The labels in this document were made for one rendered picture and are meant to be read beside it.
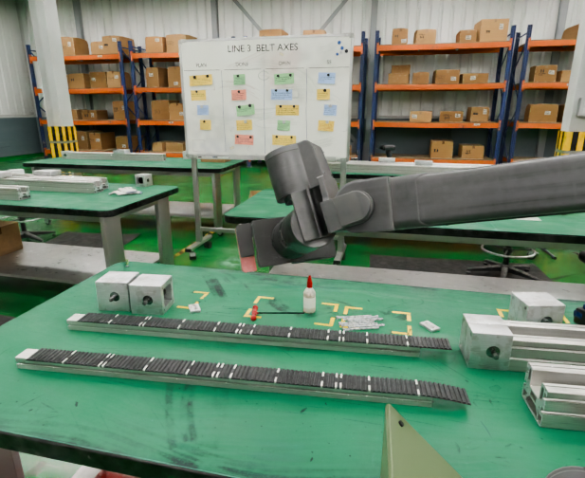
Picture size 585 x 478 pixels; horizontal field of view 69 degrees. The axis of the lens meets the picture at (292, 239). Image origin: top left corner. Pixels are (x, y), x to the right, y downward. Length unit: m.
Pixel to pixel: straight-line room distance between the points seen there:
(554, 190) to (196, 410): 0.77
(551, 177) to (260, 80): 3.49
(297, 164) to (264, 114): 3.33
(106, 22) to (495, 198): 13.68
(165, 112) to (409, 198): 11.56
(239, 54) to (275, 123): 0.64
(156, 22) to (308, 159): 12.70
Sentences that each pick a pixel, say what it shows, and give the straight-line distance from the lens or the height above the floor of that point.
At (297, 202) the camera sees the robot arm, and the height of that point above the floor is 1.27.
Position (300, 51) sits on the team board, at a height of 1.82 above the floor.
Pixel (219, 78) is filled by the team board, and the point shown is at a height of 1.63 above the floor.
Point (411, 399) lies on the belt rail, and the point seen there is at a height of 0.79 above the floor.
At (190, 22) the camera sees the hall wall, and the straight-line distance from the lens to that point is 12.76.
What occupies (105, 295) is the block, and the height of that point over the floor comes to 0.83.
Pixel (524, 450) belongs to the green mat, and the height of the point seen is 0.78.
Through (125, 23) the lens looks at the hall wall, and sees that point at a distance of 13.64.
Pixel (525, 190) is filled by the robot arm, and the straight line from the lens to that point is 0.46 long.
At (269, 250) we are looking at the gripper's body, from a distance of 0.59.
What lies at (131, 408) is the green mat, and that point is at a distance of 1.01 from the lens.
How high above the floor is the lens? 1.37
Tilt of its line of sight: 17 degrees down
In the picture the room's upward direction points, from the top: straight up
